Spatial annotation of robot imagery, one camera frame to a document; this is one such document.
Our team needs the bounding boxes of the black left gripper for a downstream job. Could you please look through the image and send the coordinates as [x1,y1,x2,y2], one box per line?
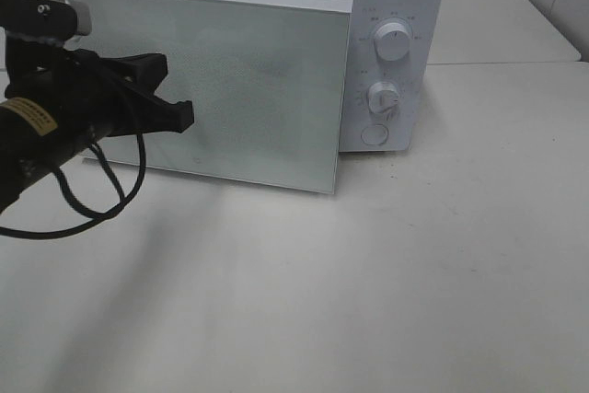
[6,36,194,137]

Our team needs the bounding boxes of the white microwave door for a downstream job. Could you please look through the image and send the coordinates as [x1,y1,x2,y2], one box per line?
[75,0,352,193]

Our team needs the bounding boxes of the round white door button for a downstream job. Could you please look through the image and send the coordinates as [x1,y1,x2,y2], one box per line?
[361,124,388,146]

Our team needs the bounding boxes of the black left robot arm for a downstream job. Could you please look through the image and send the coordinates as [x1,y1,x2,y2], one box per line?
[1,37,194,205]

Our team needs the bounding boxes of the lower white timer knob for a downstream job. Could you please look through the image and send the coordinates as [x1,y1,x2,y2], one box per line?
[366,82,400,114]

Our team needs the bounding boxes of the upper white power knob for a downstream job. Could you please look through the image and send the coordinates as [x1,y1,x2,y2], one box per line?
[373,17,413,62]

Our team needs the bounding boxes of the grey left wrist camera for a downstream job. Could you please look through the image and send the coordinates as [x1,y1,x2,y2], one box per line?
[1,0,92,46]

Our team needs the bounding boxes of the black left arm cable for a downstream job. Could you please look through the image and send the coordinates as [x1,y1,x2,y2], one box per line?
[0,88,148,240]

